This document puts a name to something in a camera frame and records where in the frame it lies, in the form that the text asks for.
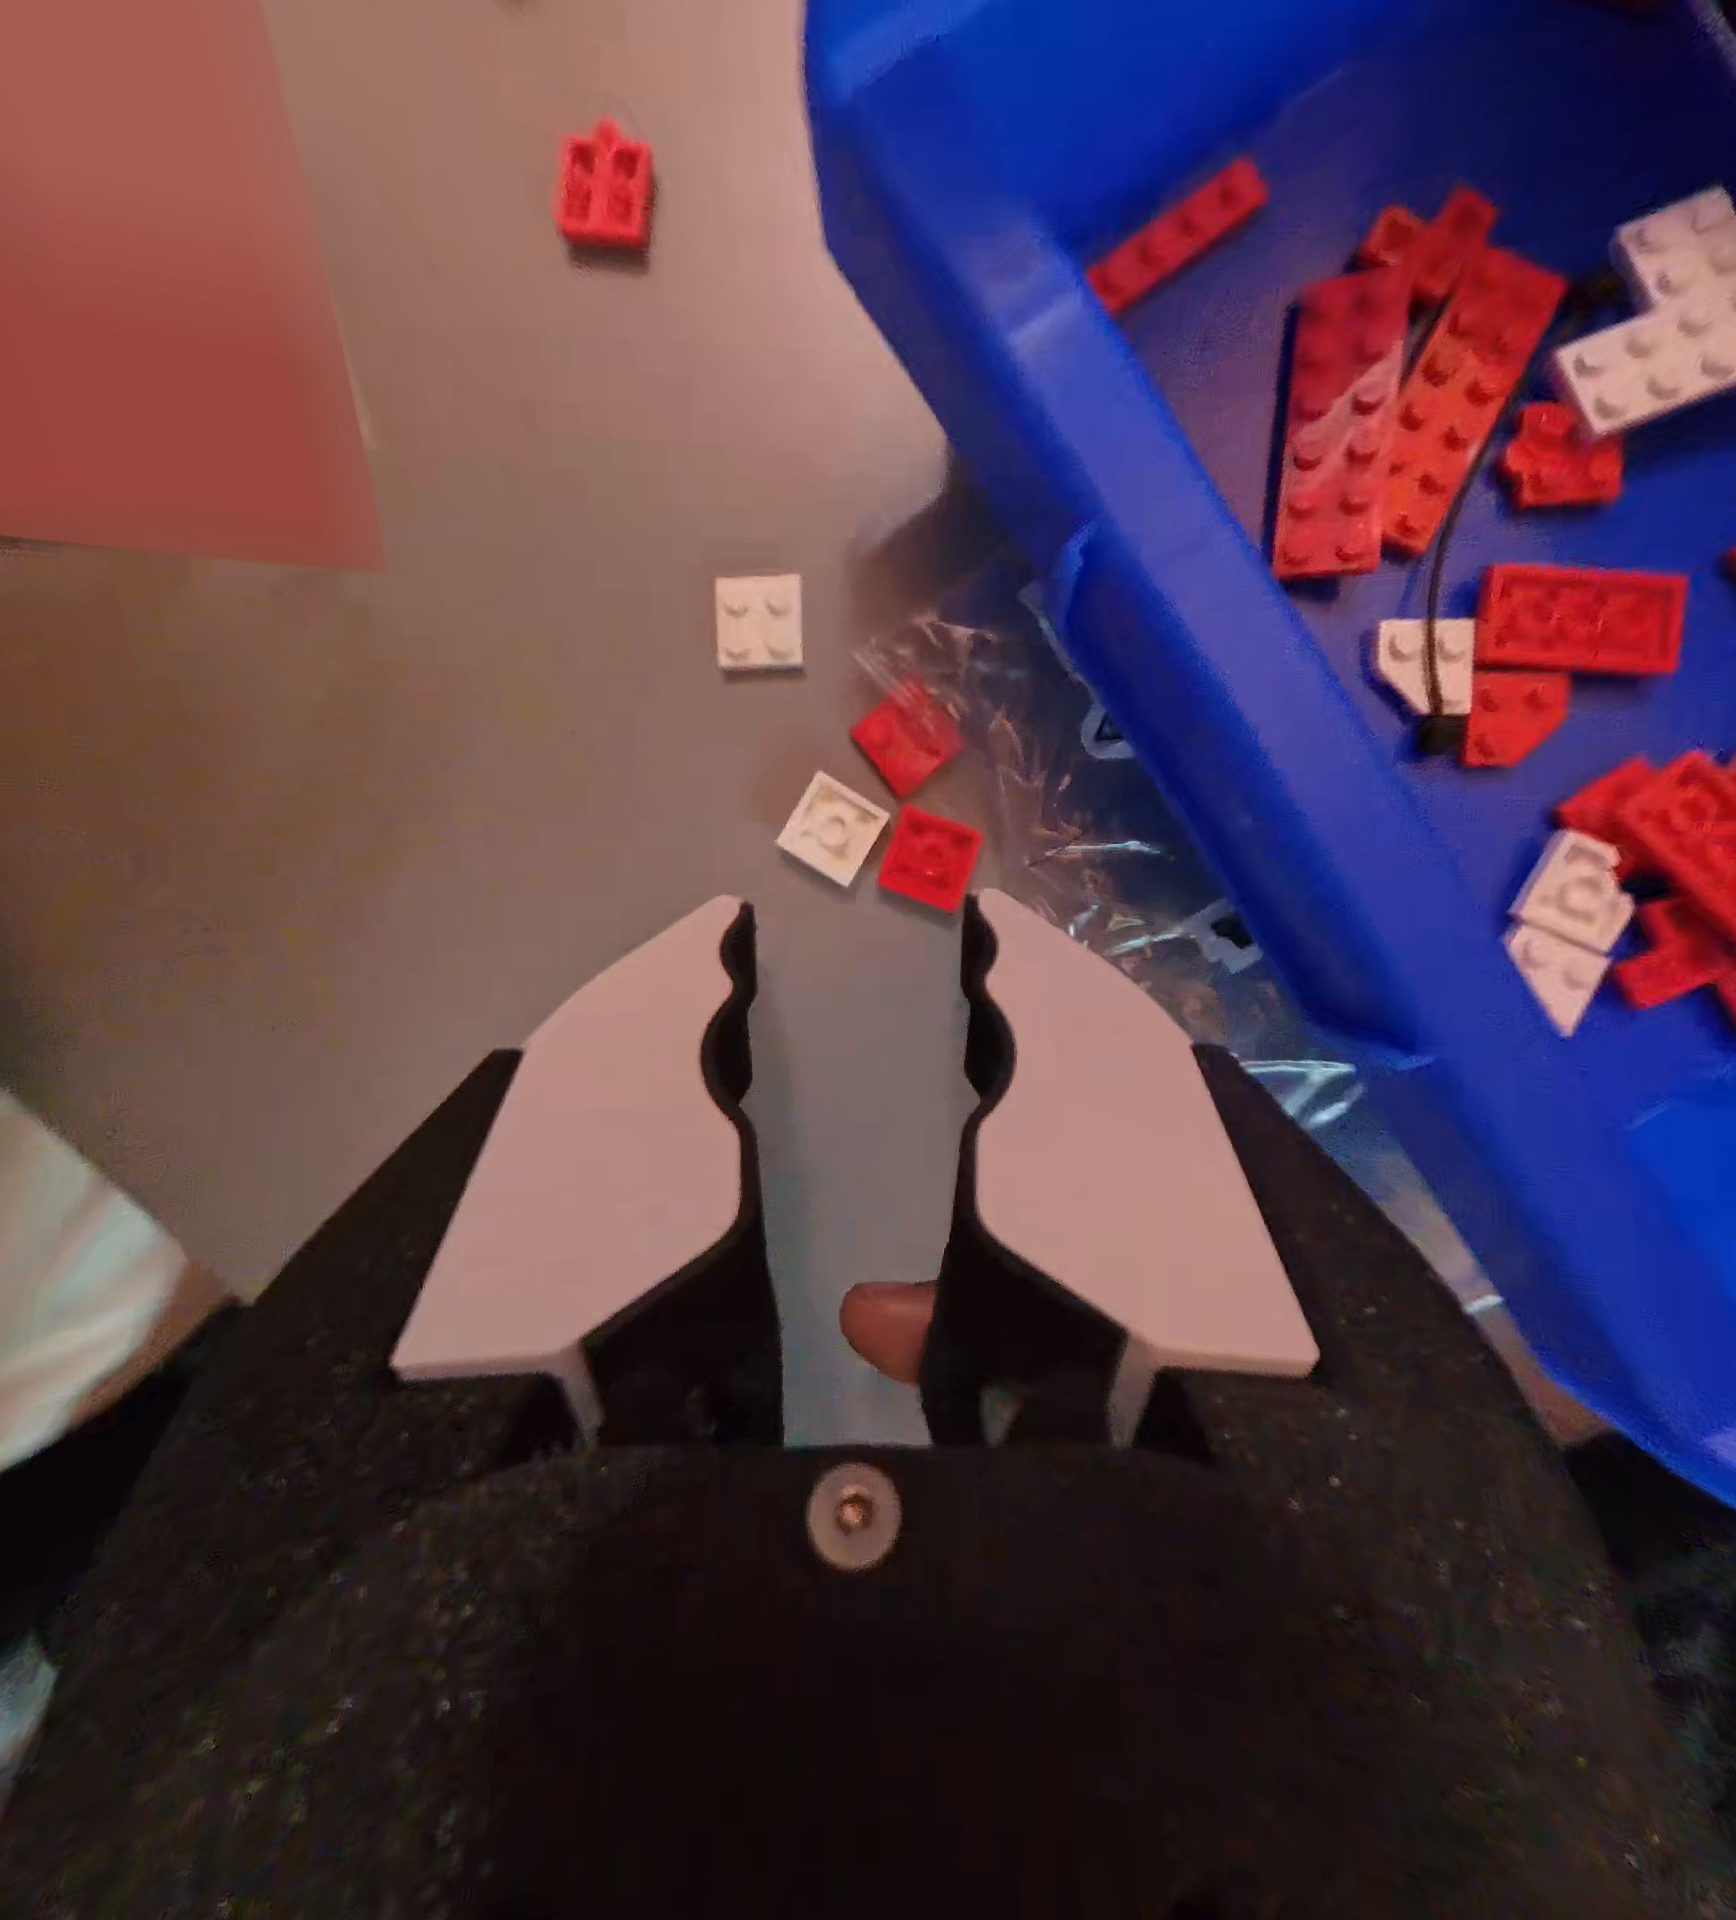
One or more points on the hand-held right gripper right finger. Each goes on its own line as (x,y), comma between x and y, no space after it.
(1109,1185)

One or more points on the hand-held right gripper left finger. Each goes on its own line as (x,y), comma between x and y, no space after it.
(583,1170)

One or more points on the red square brick plate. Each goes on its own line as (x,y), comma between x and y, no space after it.
(906,740)
(931,858)

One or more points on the blue plastic bin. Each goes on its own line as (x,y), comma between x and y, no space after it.
(1183,524)

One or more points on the person's right hand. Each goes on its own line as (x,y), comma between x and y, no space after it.
(886,1332)

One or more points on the clear plastic bag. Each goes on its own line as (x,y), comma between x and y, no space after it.
(1079,811)

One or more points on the white square brick plate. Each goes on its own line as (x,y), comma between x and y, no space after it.
(758,621)
(834,828)
(1554,974)
(1572,897)

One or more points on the person's white clothing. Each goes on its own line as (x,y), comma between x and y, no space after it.
(12,1275)

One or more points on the small white wedge brick plate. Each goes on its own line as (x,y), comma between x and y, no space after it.
(1409,660)

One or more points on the pile of red bricks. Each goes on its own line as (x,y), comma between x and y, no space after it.
(1349,450)

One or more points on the red rectangular brick plate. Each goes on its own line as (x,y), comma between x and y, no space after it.
(607,188)

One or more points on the large white stepped brick plate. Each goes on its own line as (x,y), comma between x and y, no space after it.
(1692,323)

